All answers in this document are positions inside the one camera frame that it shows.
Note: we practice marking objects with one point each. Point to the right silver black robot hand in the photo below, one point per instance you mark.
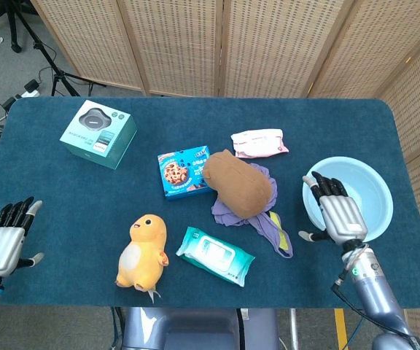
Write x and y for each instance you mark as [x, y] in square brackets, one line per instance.
[341, 218]

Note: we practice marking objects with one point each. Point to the brown plush toy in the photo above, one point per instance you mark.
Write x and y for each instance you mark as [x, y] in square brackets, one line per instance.
[239, 186]

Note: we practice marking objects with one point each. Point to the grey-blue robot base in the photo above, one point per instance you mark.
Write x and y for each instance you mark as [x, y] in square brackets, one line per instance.
[195, 328]

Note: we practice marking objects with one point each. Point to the light blue plastic basin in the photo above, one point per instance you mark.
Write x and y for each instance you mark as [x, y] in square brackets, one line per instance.
[370, 189]

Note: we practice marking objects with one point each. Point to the orange plush toy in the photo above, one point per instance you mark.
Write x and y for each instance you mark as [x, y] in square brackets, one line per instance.
[144, 248]

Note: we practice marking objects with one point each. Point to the purple cloth with yellow trim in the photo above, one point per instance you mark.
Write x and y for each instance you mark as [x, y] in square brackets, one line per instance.
[268, 229]

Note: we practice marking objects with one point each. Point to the pink folded cloth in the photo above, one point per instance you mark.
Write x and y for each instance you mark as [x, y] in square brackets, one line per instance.
[259, 144]

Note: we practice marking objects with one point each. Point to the metal table leg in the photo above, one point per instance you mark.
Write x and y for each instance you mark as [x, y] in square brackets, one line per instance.
[294, 328]

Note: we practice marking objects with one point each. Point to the green wet wipes pack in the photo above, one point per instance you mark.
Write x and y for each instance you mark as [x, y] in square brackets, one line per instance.
[213, 255]

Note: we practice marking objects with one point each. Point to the teal speaker box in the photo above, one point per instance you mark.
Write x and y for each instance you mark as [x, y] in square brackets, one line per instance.
[97, 138]

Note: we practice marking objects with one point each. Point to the white power strip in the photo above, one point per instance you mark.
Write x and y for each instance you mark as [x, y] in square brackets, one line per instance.
[30, 93]

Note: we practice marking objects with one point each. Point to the blue cookie box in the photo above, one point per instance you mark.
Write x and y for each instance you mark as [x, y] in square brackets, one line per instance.
[181, 175]

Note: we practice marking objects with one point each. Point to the dark blue table mat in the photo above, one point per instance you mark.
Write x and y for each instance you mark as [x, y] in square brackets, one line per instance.
[195, 116]

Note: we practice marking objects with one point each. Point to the black tripod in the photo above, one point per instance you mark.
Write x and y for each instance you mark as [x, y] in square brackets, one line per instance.
[58, 78]

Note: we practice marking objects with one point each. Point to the black office chair base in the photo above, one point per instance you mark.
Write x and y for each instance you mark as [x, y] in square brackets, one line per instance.
[13, 33]

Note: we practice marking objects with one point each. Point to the wicker folding screen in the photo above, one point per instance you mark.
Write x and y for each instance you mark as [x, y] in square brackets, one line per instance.
[181, 43]

